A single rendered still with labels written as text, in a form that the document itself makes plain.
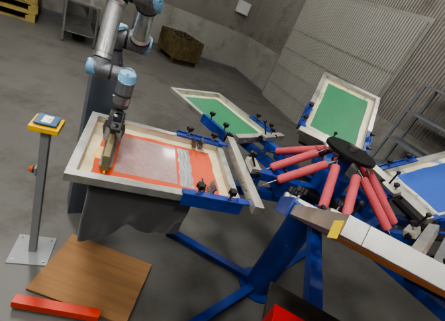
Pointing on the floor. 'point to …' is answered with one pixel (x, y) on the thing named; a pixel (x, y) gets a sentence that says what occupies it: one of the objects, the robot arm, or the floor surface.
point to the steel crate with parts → (179, 46)
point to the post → (32, 241)
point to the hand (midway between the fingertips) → (110, 142)
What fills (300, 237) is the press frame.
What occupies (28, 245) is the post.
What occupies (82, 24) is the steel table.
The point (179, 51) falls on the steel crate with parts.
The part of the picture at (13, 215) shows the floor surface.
